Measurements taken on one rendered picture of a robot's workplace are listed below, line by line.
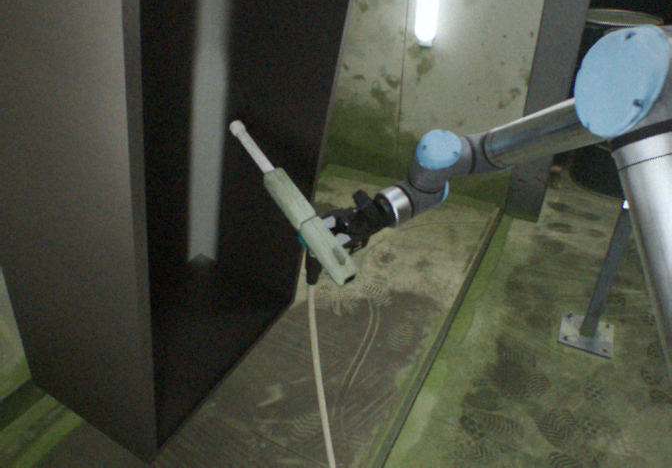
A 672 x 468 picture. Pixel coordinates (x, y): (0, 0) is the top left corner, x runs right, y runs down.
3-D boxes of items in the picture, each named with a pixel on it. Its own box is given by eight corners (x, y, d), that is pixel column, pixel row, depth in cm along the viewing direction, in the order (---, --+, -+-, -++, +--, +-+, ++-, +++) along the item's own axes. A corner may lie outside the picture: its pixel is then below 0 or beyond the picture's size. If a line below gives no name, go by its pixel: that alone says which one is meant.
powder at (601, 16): (665, 19, 334) (665, 17, 333) (653, 32, 296) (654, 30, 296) (581, 10, 361) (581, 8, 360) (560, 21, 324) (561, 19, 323)
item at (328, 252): (349, 315, 117) (362, 264, 99) (331, 325, 116) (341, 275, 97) (247, 173, 139) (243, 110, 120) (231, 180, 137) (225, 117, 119)
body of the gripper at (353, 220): (347, 258, 116) (388, 235, 121) (353, 237, 109) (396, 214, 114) (328, 233, 119) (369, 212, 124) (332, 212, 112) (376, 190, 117)
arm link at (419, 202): (431, 156, 123) (420, 182, 131) (391, 175, 118) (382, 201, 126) (456, 183, 119) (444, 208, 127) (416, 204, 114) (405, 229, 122)
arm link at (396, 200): (415, 206, 115) (389, 176, 119) (398, 215, 113) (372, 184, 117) (405, 228, 122) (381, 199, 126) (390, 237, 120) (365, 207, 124)
